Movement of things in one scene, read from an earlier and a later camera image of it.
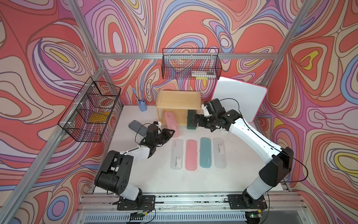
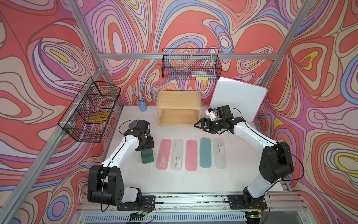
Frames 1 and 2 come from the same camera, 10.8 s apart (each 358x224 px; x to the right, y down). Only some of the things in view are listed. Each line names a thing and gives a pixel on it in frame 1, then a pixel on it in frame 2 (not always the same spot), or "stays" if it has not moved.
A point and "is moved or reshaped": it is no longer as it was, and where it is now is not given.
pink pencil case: [191, 155] stays
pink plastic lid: [171, 122] → [163, 158]
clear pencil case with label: [219, 153] stays
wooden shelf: [179, 101] stays
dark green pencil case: [190, 113] is moved or reshaped
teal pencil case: [205, 159] stays
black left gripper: [166, 135] → [150, 143]
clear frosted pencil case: [177, 154] stays
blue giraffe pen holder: [142, 103] stays
